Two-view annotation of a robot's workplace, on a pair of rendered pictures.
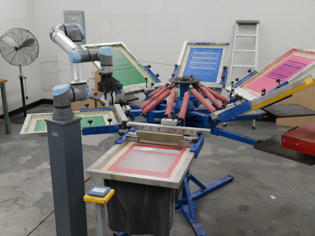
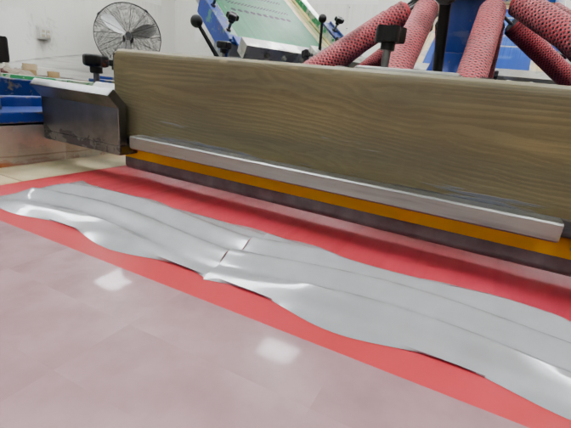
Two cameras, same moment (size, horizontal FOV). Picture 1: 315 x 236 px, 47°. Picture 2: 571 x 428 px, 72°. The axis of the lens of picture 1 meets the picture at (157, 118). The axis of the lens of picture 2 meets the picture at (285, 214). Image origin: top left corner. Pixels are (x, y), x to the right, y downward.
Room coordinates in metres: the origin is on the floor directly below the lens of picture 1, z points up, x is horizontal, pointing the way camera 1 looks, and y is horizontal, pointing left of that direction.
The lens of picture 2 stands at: (2.26, -0.04, 1.05)
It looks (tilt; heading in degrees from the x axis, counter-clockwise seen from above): 18 degrees down; 8
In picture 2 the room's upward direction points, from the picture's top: 6 degrees clockwise
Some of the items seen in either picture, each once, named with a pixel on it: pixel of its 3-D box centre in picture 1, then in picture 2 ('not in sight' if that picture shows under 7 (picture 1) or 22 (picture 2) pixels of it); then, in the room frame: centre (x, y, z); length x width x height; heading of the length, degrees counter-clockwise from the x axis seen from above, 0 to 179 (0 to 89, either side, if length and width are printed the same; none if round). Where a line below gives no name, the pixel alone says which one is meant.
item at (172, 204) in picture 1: (177, 193); not in sight; (2.22, -0.13, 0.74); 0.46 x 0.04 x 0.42; 163
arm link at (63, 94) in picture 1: (62, 94); not in sight; (2.46, 0.66, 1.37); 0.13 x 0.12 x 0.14; 127
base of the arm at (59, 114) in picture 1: (62, 111); not in sight; (2.45, 0.66, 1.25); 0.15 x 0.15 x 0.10
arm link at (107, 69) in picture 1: (106, 69); not in sight; (2.20, 0.31, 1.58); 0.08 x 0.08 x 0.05
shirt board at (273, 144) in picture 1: (243, 137); not in sight; (2.85, -0.71, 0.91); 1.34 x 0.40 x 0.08; 43
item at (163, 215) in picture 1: (136, 206); not in sight; (2.05, 0.13, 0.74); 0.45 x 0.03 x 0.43; 73
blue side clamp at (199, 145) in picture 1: (197, 146); not in sight; (2.48, -0.29, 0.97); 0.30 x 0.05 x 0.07; 163
